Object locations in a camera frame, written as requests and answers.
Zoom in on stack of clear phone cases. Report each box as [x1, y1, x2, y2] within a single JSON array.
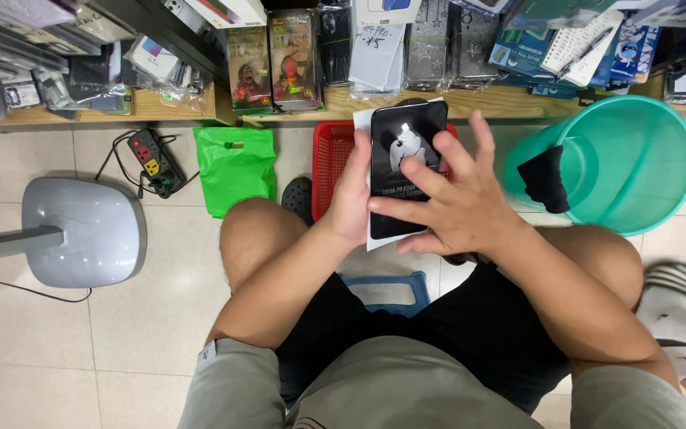
[[348, 23, 407, 97]]

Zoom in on person's left leg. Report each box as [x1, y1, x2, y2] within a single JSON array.
[[219, 198, 313, 294]]

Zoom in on black cloth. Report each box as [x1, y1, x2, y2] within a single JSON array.
[[517, 145, 571, 214]]

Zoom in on person's black shorts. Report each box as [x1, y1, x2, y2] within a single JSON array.
[[276, 262, 571, 415]]

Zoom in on wooden shelf with phone accessories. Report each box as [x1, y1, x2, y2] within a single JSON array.
[[0, 0, 686, 129]]

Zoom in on person's right leg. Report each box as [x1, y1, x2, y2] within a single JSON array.
[[534, 225, 645, 312]]

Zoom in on teal plastic basin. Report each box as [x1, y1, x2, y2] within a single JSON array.
[[504, 95, 686, 237]]

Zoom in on black screen protector packet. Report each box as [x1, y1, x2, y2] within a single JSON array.
[[353, 98, 458, 252]]

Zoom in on red plastic basket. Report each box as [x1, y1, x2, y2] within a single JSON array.
[[312, 120, 458, 222]]

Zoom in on green plastic bag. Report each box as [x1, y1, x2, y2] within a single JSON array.
[[193, 126, 277, 219]]

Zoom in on person's grey shirt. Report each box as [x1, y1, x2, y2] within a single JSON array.
[[177, 335, 686, 429]]

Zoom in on black clog sandal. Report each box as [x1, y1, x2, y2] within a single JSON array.
[[281, 177, 315, 227]]

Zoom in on black power strip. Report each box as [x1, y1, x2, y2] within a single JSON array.
[[96, 128, 201, 200]]

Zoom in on black fan cable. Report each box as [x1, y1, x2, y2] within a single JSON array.
[[0, 272, 92, 303]]

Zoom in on grey fan base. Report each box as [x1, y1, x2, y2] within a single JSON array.
[[0, 177, 147, 290]]

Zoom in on stack of gorilla print packets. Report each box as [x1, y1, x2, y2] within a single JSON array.
[[268, 9, 325, 114], [224, 24, 274, 116]]

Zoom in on blue plastic stool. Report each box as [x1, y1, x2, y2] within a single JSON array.
[[342, 271, 431, 318]]

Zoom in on person's right hand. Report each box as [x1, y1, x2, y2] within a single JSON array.
[[367, 110, 527, 257]]

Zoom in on person's left hand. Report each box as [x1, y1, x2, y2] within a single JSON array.
[[325, 131, 380, 250]]

